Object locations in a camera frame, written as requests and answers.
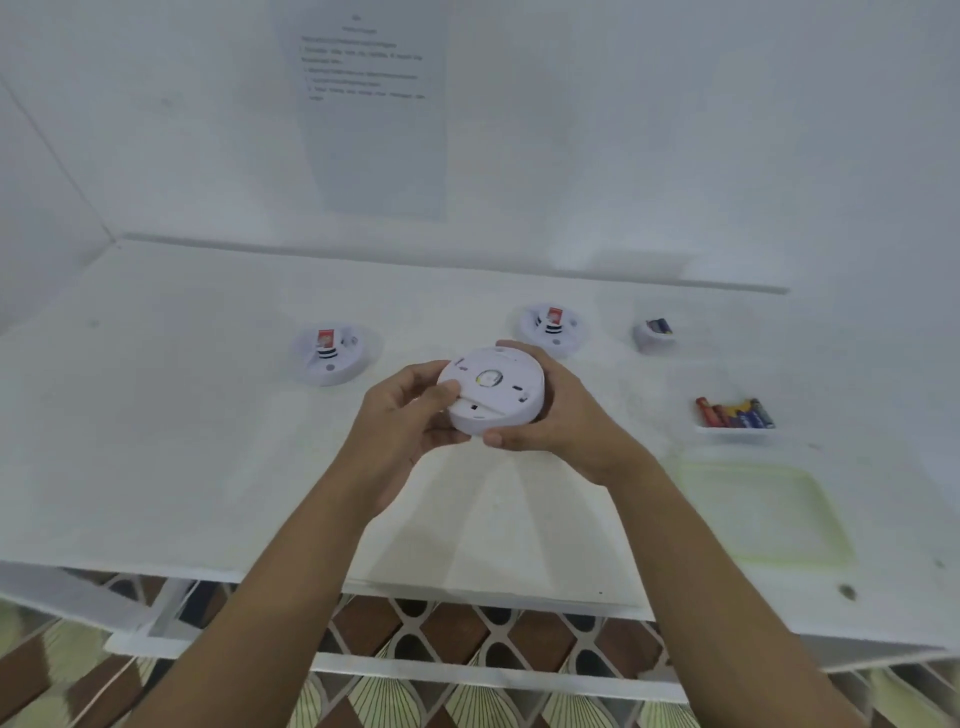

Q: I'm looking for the white round smoke detector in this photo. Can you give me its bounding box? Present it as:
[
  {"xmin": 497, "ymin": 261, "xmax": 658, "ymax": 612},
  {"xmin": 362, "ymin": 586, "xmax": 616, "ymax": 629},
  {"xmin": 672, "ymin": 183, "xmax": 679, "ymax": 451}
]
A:
[
  {"xmin": 290, "ymin": 324, "xmax": 374, "ymax": 389},
  {"xmin": 519, "ymin": 303, "xmax": 588, "ymax": 358},
  {"xmin": 436, "ymin": 346, "xmax": 547, "ymax": 439}
]

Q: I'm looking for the person's right forearm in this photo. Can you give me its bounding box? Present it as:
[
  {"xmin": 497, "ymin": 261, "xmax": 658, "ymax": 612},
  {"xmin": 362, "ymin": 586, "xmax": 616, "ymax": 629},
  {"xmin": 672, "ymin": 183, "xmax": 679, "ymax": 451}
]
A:
[{"xmin": 611, "ymin": 464, "xmax": 868, "ymax": 728}]

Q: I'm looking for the printed white paper sheet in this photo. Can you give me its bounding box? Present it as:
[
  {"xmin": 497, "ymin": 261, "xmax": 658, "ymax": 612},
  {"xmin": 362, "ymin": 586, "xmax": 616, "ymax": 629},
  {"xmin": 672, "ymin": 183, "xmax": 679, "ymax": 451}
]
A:
[{"xmin": 271, "ymin": 0, "xmax": 451, "ymax": 223}]

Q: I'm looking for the person's left forearm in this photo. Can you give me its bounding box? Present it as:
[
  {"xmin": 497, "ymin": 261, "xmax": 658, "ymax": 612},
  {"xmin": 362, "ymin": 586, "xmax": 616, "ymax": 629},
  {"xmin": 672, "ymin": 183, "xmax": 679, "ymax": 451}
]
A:
[{"xmin": 123, "ymin": 476, "xmax": 391, "ymax": 728}]

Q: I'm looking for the white metal table frame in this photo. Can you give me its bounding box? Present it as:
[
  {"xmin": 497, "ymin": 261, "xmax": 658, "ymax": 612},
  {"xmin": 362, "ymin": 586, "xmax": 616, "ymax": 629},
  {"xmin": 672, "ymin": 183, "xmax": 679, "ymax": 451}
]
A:
[{"xmin": 0, "ymin": 562, "xmax": 960, "ymax": 706}]

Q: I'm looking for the person's right hand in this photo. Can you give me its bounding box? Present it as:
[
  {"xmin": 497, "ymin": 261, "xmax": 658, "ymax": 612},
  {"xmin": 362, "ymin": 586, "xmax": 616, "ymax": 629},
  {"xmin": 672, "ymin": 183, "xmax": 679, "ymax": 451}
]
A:
[{"xmin": 482, "ymin": 340, "xmax": 667, "ymax": 490}]

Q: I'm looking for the large clear plastic container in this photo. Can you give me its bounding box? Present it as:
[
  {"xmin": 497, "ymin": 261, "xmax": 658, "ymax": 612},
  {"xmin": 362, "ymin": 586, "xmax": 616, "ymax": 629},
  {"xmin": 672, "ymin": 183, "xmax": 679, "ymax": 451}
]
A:
[{"xmin": 674, "ymin": 367, "xmax": 789, "ymax": 448}]

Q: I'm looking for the large green-rimmed clear lid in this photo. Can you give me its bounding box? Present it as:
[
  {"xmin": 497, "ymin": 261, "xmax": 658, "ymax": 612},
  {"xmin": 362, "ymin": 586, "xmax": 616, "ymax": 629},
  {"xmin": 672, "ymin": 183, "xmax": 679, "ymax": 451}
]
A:
[{"xmin": 674, "ymin": 461, "xmax": 856, "ymax": 568}]

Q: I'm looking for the person's left hand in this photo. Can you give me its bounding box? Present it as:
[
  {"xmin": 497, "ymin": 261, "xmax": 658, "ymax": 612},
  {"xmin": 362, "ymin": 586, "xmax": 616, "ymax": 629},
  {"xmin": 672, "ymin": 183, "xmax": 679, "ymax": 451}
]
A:
[{"xmin": 333, "ymin": 360, "xmax": 472, "ymax": 521}]

